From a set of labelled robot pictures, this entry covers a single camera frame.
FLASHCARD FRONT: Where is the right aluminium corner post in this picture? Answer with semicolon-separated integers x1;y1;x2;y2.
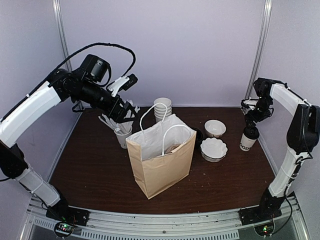
244;0;273;99

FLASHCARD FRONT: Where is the black lid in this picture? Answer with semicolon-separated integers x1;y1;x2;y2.
243;126;260;140

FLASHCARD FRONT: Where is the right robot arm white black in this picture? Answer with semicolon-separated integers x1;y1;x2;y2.
241;77;320;221

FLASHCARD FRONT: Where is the white scalloped bowl black rim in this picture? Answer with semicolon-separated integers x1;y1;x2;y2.
200;137;228;163

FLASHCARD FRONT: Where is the stack of black cup lids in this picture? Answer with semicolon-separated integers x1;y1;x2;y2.
192;127;203;148

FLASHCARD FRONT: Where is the plain white round bowl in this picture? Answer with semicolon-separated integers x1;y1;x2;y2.
204;119;227;139

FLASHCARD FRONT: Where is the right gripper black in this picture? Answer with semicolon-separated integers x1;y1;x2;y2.
245;95;274;130

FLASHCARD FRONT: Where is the bundle of wrapped white straws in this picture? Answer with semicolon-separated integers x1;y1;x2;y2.
98;99;141;134

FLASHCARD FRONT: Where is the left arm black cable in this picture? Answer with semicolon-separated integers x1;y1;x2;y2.
0;42;137;183

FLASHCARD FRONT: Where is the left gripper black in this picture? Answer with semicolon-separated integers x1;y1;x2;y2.
74;79;140;124

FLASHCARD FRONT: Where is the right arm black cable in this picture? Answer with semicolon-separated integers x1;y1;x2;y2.
282;82;316;226

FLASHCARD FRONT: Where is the brown paper takeout bag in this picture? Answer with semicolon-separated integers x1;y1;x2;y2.
126;114;196;200

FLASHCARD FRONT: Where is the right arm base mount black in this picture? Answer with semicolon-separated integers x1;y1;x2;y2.
238;197;285;226

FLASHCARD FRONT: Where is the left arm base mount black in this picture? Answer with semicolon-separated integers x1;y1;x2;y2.
45;198;90;226

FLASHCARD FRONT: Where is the brown cardboard cup carrier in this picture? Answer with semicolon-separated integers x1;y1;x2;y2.
164;144;182;155

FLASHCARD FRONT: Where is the white cup holding straws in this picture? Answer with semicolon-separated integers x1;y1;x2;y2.
114;127;133;149

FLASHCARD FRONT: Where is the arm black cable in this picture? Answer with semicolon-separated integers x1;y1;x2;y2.
282;82;316;226
0;42;137;183

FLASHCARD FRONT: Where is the aluminium front rail frame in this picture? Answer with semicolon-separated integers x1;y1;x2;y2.
18;196;310;240

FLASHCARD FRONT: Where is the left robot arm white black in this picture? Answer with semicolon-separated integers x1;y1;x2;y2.
0;67;138;222

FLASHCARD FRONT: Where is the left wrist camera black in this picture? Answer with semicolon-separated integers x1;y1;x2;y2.
79;54;112;83

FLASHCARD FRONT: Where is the single white paper cup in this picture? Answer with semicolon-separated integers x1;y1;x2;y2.
239;134;256;152

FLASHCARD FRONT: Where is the stack of white paper cups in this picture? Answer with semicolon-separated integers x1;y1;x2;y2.
153;97;172;122

